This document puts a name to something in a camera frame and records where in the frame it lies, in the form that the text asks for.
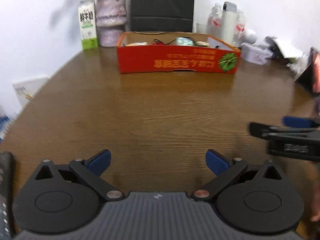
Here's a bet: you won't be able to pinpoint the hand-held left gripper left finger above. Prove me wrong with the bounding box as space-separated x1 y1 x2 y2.
31 149 125 202

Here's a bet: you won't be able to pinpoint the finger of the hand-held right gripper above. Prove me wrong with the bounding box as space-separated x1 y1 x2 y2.
249 121 320 143
282 115 320 129

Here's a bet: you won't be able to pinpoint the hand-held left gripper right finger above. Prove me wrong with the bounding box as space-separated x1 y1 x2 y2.
191 149 287 202

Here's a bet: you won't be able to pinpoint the red cardboard box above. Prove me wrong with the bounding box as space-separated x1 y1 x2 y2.
116 31 242 74

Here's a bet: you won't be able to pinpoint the iridescent plastic bag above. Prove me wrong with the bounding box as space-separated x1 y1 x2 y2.
175 37 194 47

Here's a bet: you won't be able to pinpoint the wooden desktop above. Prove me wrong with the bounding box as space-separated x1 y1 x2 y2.
0 46 320 240

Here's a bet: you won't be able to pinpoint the white folded paper sheet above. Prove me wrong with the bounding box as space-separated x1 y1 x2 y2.
265 36 304 58

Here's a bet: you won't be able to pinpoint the white tissue box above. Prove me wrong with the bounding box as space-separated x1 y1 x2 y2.
241 42 273 66

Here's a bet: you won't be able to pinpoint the white round speaker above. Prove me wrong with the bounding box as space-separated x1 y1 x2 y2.
243 28 258 44

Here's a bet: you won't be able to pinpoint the dark keyboard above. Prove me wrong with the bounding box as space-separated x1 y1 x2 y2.
0 151 16 238

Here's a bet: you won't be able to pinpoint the blue white books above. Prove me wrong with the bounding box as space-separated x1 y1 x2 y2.
0 113 18 141

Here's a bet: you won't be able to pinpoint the white booklet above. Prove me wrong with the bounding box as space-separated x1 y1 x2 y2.
11 76 49 108

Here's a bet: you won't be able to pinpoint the clear water bottle red label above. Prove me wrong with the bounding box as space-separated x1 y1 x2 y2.
234 10 247 47
208 3 224 39

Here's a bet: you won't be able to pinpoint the white thermos flask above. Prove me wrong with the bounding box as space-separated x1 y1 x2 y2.
221 1 238 44

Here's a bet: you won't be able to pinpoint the clear glass cup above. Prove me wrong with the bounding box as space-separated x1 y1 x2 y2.
195 22 209 34

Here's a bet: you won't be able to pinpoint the white green milk carton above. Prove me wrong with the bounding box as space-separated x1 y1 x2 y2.
78 0 99 51

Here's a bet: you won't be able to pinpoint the purple textured vase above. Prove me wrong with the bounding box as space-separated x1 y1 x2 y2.
95 0 127 48

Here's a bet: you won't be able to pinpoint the black standing frame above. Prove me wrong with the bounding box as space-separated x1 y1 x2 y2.
294 47 320 97

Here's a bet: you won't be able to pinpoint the tangled thin cables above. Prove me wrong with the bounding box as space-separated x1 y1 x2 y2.
285 57 304 77

